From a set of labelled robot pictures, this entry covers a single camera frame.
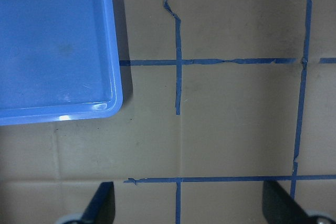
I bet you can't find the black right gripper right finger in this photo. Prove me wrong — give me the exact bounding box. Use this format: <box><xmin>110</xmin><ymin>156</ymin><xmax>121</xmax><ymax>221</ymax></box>
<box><xmin>262</xmin><ymin>180</ymin><xmax>315</xmax><ymax>224</ymax></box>

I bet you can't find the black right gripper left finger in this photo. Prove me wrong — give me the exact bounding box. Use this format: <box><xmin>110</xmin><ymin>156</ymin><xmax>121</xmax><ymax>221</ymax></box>
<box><xmin>81</xmin><ymin>182</ymin><xmax>115</xmax><ymax>223</ymax></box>

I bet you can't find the blue plastic tray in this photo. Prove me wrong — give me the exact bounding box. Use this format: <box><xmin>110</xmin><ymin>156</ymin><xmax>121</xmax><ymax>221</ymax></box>
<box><xmin>1</xmin><ymin>0</ymin><xmax>123</xmax><ymax>125</ymax></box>

